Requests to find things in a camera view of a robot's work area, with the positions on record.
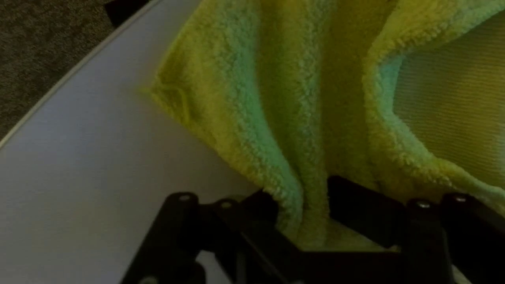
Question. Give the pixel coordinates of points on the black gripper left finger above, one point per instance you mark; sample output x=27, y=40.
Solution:
x=210, y=242

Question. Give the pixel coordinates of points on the yellow microfibre cloth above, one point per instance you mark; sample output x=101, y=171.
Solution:
x=293, y=105

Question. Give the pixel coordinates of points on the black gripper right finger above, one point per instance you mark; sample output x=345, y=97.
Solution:
x=435, y=242

